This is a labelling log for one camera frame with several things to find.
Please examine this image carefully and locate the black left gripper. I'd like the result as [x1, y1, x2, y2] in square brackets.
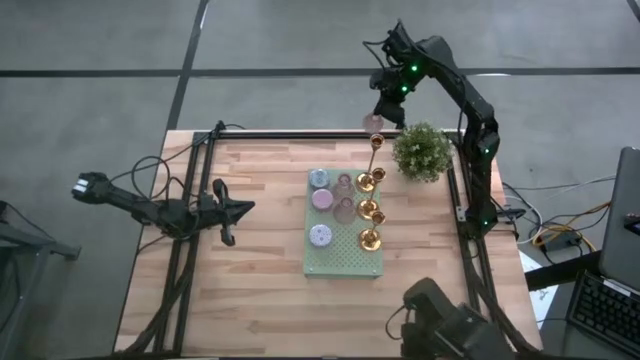
[199, 178, 255, 248]

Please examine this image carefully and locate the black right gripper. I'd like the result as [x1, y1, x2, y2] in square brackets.
[369, 68, 412, 130]

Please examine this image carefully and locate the tall gold candlestick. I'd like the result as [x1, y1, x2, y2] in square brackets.
[354, 133, 386, 194]

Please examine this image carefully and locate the pink mosaic tealight holder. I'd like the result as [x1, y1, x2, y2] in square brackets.
[311, 188, 335, 212]

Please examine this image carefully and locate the white dotted tealight holder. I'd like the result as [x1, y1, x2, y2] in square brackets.
[308, 223, 333, 248]

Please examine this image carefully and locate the blue mosaic tealight holder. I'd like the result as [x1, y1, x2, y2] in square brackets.
[308, 167, 331, 190]

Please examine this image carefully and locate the medium gold candlestick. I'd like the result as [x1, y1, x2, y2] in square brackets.
[355, 167, 387, 221]

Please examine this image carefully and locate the short gold candlestick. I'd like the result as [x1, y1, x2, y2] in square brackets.
[357, 210, 387, 253]

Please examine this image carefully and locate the potted green plant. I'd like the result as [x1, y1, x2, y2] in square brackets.
[392, 121, 455, 184]

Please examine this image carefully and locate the green perforated metal shelf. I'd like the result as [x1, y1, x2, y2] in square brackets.
[303, 168, 385, 279]

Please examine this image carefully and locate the grey metal stand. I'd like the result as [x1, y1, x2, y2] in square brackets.
[0, 199, 81, 360]

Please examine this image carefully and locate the black power adapter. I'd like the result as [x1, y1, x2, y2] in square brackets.
[542, 234, 581, 254]

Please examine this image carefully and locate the black bulky device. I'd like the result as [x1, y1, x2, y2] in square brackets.
[384, 277, 504, 360]

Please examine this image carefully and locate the black desk beam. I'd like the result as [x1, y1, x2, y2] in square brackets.
[524, 251, 601, 292]

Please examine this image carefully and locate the white paper sheet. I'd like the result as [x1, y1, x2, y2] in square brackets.
[517, 249, 559, 326]

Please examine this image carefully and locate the grey laptop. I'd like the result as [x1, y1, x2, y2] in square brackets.
[598, 146, 640, 292]

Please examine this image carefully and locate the black keyboard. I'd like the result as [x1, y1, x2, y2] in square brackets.
[566, 271, 640, 357]

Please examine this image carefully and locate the black aluminium frame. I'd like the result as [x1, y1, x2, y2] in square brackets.
[117, 119, 539, 359]

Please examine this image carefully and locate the black cable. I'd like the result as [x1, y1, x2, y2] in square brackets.
[112, 154, 172, 201]

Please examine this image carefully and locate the yellow cable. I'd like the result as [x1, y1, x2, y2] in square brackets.
[531, 201, 612, 254]

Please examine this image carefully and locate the white cable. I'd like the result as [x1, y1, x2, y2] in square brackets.
[502, 174, 617, 221]

